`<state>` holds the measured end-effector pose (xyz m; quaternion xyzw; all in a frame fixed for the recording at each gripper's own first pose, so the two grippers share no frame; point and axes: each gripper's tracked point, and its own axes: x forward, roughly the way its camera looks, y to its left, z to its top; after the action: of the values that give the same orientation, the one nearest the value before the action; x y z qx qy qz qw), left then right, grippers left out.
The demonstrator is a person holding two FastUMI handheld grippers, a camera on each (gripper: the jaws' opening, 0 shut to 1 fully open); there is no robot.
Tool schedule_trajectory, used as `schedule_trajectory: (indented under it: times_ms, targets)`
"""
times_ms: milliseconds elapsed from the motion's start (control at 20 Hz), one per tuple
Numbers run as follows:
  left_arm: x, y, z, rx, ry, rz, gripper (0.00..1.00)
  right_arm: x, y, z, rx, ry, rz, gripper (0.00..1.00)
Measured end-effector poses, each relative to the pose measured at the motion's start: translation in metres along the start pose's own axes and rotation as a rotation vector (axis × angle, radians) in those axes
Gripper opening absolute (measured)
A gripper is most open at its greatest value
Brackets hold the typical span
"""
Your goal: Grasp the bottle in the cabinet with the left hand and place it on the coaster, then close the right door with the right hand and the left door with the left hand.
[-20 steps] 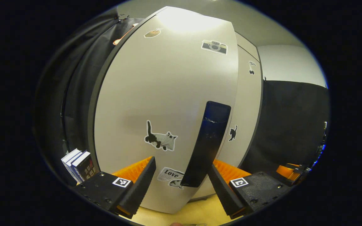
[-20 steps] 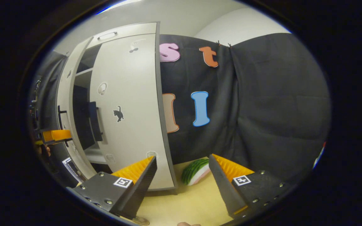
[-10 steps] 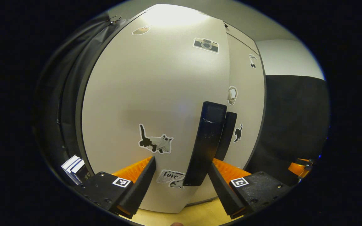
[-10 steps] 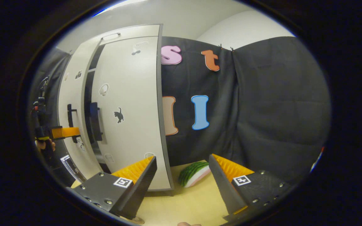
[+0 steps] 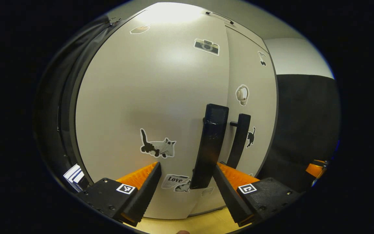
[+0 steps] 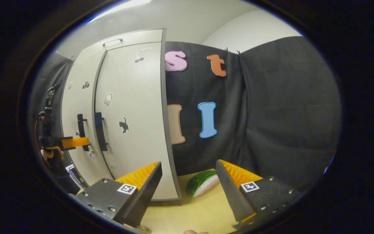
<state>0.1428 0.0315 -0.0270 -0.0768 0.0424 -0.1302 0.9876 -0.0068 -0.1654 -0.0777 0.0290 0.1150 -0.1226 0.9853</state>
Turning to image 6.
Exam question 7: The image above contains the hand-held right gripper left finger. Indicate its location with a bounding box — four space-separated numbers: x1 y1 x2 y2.
76 162 163 228

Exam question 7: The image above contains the toy watermelon slice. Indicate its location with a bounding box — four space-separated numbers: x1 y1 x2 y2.
186 170 220 197

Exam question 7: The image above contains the round brown coaster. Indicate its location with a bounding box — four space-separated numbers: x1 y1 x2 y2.
131 225 152 234

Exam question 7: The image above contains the white and grey cabinet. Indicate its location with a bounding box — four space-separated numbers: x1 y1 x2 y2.
60 29 182 201

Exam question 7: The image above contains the black door handle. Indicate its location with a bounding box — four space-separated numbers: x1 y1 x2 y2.
94 112 108 151
77 114 90 151

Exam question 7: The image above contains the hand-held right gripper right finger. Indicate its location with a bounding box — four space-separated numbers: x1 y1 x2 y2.
216 159 301 229

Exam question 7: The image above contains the white cabinet door cat sticker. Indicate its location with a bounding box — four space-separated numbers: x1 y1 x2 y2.
94 42 179 200

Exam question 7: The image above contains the black backdrop cloth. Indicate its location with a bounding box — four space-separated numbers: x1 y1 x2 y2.
164 36 342 189

